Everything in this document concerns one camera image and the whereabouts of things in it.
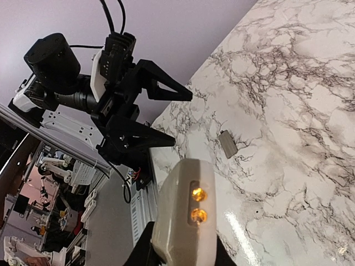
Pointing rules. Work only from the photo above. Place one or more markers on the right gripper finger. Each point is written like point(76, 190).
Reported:
point(144, 254)

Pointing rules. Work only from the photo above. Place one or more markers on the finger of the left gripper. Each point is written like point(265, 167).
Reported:
point(157, 83)
point(126, 141)

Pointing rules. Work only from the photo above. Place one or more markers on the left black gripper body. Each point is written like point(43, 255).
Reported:
point(116, 109)

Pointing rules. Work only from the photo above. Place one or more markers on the white remote control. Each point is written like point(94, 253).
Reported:
point(184, 232)

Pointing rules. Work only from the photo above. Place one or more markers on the grey battery compartment cover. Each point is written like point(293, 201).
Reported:
point(227, 144)

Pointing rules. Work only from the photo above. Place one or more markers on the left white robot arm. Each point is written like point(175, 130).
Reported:
point(56, 80)

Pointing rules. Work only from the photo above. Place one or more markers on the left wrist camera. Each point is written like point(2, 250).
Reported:
point(112, 62)

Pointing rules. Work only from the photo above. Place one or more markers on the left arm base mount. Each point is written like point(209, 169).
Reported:
point(139, 178)

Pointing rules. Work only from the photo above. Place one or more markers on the front aluminium rail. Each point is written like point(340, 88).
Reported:
point(111, 210)

